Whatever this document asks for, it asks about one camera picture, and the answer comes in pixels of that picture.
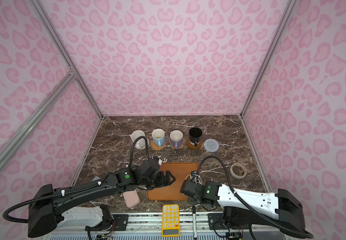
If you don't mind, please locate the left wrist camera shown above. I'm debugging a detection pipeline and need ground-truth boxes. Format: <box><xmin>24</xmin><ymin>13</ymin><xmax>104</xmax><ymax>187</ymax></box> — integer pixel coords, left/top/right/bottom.
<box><xmin>140</xmin><ymin>159</ymin><xmax>160</xmax><ymax>181</ymax></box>

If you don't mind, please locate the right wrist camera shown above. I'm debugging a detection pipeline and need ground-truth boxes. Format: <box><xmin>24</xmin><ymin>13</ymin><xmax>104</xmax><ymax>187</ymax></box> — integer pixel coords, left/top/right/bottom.
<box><xmin>190</xmin><ymin>171</ymin><xmax>202</xmax><ymax>184</ymax></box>

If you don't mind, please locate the aluminium front rail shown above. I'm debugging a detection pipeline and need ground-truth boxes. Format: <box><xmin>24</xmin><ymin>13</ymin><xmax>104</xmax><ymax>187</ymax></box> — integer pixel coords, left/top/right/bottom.
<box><xmin>36</xmin><ymin>209</ymin><xmax>299</xmax><ymax>240</ymax></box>

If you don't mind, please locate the black marker pen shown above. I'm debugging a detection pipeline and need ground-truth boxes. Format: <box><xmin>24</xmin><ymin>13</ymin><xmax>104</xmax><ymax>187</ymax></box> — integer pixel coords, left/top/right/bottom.
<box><xmin>192</xmin><ymin>206</ymin><xmax>198</xmax><ymax>240</ymax></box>

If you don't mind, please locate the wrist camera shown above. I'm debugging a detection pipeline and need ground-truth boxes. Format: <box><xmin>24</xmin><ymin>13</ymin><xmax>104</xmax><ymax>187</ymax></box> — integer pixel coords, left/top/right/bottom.
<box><xmin>190</xmin><ymin>171</ymin><xmax>202</xmax><ymax>184</ymax></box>
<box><xmin>140</xmin><ymin>159</ymin><xmax>160</xmax><ymax>181</ymax></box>

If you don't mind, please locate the black mug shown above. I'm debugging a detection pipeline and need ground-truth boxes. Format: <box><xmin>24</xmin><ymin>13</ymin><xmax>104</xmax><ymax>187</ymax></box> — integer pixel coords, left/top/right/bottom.
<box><xmin>189</xmin><ymin>128</ymin><xmax>203</xmax><ymax>147</ymax></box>

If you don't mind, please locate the white mug purple handle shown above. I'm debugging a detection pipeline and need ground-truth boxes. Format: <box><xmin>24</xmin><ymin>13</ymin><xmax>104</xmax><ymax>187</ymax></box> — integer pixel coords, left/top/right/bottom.
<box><xmin>170</xmin><ymin>130</ymin><xmax>184</xmax><ymax>141</ymax></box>

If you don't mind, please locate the orange rectangular tray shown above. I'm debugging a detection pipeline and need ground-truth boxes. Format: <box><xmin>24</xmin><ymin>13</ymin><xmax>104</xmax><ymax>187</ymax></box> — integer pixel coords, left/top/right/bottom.
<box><xmin>146</xmin><ymin>162</ymin><xmax>200</xmax><ymax>202</ymax></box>

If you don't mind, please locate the yellow calculator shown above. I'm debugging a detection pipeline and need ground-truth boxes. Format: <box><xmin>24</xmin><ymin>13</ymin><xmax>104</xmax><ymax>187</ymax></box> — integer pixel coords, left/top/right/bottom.
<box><xmin>162</xmin><ymin>205</ymin><xmax>181</xmax><ymax>237</ymax></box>

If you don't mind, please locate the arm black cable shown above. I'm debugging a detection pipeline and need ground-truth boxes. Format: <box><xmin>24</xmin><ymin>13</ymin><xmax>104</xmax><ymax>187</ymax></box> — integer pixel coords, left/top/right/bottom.
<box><xmin>196</xmin><ymin>155</ymin><xmax>314</xmax><ymax>240</ymax></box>
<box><xmin>3</xmin><ymin>135</ymin><xmax>151</xmax><ymax>224</ymax></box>

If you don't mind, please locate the white speckled mug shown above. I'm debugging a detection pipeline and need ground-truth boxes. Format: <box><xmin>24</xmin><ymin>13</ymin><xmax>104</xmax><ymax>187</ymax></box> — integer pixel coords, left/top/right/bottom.
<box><xmin>131</xmin><ymin>130</ymin><xmax>149</xmax><ymax>150</ymax></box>

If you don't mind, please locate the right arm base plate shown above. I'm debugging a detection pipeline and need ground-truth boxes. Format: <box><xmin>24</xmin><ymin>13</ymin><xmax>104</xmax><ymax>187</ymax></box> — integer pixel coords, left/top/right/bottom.
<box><xmin>208</xmin><ymin>212</ymin><xmax>249</xmax><ymax>230</ymax></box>

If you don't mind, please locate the brown wooden round coaster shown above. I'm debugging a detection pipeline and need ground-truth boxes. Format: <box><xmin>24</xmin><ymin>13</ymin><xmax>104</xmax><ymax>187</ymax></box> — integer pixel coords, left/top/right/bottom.
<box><xmin>186</xmin><ymin>139</ymin><xmax>203</xmax><ymax>150</ymax></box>

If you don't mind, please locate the light blue mug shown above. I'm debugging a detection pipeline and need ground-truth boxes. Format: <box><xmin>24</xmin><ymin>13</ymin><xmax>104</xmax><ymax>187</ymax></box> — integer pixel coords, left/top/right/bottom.
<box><xmin>152</xmin><ymin>129</ymin><xmax>165</xmax><ymax>147</ymax></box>

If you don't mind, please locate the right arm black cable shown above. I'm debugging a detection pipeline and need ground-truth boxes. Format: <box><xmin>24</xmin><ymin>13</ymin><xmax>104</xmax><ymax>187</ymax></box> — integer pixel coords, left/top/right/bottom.
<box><xmin>196</xmin><ymin>155</ymin><xmax>314</xmax><ymax>240</ymax></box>

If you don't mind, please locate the grey knitted round coaster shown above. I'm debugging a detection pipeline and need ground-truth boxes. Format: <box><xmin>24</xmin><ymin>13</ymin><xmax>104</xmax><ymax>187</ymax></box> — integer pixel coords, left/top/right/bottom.
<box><xmin>204</xmin><ymin>139</ymin><xmax>220</xmax><ymax>153</ymax></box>

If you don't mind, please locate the pink pencil case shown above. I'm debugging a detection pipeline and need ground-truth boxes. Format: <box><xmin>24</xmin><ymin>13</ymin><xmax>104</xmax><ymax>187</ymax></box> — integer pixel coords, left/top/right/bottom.
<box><xmin>123</xmin><ymin>190</ymin><xmax>141</xmax><ymax>209</ymax></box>

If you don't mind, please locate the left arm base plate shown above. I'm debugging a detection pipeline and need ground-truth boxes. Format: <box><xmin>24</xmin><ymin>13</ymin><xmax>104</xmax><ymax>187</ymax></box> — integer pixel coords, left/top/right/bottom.
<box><xmin>85</xmin><ymin>208</ymin><xmax>129</xmax><ymax>232</ymax></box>

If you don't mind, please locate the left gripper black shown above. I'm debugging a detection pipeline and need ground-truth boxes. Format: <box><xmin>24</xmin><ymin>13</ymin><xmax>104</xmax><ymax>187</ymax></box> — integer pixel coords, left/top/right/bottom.
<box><xmin>140</xmin><ymin>169</ymin><xmax>178</xmax><ymax>190</ymax></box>

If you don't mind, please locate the cork paw-shaped coaster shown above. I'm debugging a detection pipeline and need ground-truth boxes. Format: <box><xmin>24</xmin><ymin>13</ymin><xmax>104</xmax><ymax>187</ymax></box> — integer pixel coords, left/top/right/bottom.
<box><xmin>169</xmin><ymin>138</ymin><xmax>186</xmax><ymax>150</ymax></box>

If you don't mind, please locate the masking tape roll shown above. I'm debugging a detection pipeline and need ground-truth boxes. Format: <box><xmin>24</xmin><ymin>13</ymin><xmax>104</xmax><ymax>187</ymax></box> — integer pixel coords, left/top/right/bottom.
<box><xmin>230</xmin><ymin>163</ymin><xmax>248</xmax><ymax>180</ymax></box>

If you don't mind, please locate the rattan woven round coaster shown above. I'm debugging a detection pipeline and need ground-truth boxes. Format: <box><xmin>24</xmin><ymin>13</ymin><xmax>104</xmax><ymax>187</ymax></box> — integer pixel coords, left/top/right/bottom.
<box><xmin>151</xmin><ymin>141</ymin><xmax>166</xmax><ymax>151</ymax></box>

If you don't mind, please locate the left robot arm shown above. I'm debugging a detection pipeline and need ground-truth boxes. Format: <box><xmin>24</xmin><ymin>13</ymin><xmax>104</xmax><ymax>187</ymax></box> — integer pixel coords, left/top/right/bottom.
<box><xmin>28</xmin><ymin>165</ymin><xmax>176</xmax><ymax>238</ymax></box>

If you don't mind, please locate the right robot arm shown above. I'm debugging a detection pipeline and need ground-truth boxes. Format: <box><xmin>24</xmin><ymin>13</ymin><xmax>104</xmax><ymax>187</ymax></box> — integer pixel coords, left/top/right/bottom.
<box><xmin>180</xmin><ymin>180</ymin><xmax>313</xmax><ymax>239</ymax></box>

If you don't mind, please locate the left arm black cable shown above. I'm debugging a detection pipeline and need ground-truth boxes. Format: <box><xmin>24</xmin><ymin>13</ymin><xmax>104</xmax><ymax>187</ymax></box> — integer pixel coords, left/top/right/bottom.
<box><xmin>3</xmin><ymin>135</ymin><xmax>151</xmax><ymax>224</ymax></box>

